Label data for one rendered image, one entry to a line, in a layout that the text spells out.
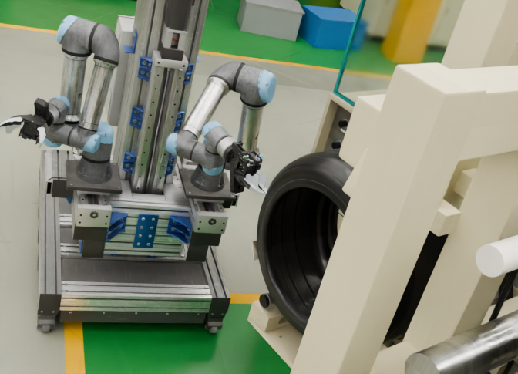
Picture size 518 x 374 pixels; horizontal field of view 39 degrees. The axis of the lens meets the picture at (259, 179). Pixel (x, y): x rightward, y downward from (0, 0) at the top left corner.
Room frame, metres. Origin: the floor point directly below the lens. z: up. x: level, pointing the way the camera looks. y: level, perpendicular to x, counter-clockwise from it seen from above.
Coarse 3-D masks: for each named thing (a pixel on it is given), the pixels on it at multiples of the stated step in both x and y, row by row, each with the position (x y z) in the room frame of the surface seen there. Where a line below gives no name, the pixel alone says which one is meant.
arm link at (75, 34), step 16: (64, 32) 2.58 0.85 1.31; (80, 32) 2.58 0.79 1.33; (64, 48) 2.59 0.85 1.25; (80, 48) 2.59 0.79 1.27; (64, 64) 2.61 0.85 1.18; (80, 64) 2.61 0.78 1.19; (64, 80) 2.60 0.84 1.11; (80, 80) 2.62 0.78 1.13; (80, 96) 2.63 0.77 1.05; (80, 112) 2.65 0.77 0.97
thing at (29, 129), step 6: (30, 114) 2.32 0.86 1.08; (24, 120) 2.29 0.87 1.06; (30, 120) 2.28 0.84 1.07; (36, 120) 2.30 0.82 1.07; (42, 120) 2.31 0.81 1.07; (48, 120) 2.38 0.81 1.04; (24, 126) 2.28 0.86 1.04; (30, 126) 2.28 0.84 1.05; (36, 126) 2.28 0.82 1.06; (48, 126) 2.38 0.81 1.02; (24, 132) 2.28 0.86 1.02; (30, 132) 2.28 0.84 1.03; (24, 138) 2.28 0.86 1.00; (30, 138) 2.28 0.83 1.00; (36, 138) 2.29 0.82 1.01
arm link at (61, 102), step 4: (56, 96) 2.52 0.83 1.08; (60, 96) 2.52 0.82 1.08; (64, 96) 2.54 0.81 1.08; (52, 100) 2.47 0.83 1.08; (56, 100) 2.48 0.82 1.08; (60, 100) 2.49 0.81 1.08; (64, 100) 2.51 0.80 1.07; (68, 100) 2.53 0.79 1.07; (52, 104) 2.44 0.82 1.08; (56, 104) 2.45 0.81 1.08; (60, 104) 2.47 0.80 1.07; (64, 104) 2.49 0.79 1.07; (68, 104) 2.52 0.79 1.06; (60, 108) 2.46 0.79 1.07; (64, 108) 2.48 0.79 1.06; (68, 108) 2.51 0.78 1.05; (60, 112) 2.45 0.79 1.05; (64, 112) 2.48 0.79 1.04; (60, 116) 2.45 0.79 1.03; (64, 116) 2.48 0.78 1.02; (60, 120) 2.47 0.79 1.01; (64, 120) 2.49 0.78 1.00
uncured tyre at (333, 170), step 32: (320, 160) 1.83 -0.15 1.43; (288, 192) 1.87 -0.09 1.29; (320, 192) 2.10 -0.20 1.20; (288, 224) 2.03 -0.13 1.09; (320, 224) 2.09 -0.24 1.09; (288, 256) 1.98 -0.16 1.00; (320, 256) 2.04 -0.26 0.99; (288, 288) 1.89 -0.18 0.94; (416, 288) 1.62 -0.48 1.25; (288, 320) 1.74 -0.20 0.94
